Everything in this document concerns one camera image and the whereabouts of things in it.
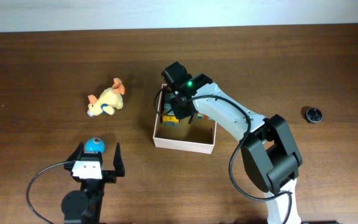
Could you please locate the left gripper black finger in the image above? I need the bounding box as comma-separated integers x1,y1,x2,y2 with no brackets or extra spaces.
113,143,126,177
66,142,84,162

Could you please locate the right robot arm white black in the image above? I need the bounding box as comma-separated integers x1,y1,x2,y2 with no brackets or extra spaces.
161,62,303,223

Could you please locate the open cardboard box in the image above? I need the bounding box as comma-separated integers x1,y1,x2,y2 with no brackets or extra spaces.
152,83,218,155

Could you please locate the blue ball toy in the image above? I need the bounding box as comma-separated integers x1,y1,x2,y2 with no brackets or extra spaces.
85,138,105,153

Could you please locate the multicolour puzzle cube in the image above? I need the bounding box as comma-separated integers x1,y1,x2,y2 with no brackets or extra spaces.
197,113,210,120

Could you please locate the small black round cap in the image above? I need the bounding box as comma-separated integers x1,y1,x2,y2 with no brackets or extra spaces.
305,108,323,124

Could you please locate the yellow grey toy truck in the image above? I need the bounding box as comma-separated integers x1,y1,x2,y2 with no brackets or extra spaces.
161,93,180,126

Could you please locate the yellow plush dog toy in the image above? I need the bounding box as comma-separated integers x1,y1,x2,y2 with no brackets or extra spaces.
87,78,125,117

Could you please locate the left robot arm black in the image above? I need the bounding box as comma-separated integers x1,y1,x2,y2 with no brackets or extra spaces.
61,138,125,224

